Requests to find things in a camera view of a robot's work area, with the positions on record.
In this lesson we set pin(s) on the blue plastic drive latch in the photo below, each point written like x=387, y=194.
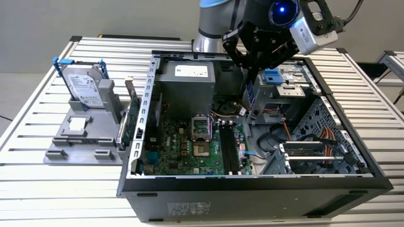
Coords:
x=271, y=78

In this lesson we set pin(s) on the black RAM slot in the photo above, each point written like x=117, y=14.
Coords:
x=227, y=149
x=235, y=149

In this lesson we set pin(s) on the black background box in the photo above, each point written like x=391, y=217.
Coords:
x=372, y=69

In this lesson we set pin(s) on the metal disk bay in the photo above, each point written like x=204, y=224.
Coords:
x=303, y=148

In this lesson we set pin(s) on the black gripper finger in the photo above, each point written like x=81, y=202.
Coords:
x=284, y=56
x=232, y=49

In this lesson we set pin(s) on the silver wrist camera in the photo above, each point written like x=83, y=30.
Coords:
x=309, y=40

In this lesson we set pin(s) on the grey parts rack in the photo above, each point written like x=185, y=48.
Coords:
x=97, y=132

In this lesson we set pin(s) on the silver CPU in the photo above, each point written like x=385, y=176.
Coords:
x=77, y=124

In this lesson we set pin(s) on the green motherboard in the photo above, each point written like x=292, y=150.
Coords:
x=172, y=144

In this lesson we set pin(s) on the green graphics card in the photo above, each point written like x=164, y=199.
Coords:
x=133, y=111

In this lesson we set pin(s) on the CPU socket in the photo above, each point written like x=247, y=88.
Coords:
x=201, y=149

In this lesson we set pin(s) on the grey power supply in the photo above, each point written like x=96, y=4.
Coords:
x=185, y=94

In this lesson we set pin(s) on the dark RAM stick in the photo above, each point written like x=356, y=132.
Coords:
x=251, y=94
x=80, y=141

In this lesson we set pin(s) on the metal drive cage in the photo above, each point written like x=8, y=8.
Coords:
x=263, y=101

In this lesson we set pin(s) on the thin locking lever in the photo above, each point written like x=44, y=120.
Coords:
x=211, y=130

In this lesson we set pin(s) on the black open PC case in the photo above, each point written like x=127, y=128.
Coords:
x=220, y=203

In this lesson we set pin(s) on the hard disk in blue carrier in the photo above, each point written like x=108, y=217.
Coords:
x=83, y=85

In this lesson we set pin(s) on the aluminium frame table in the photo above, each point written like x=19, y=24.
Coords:
x=389, y=59

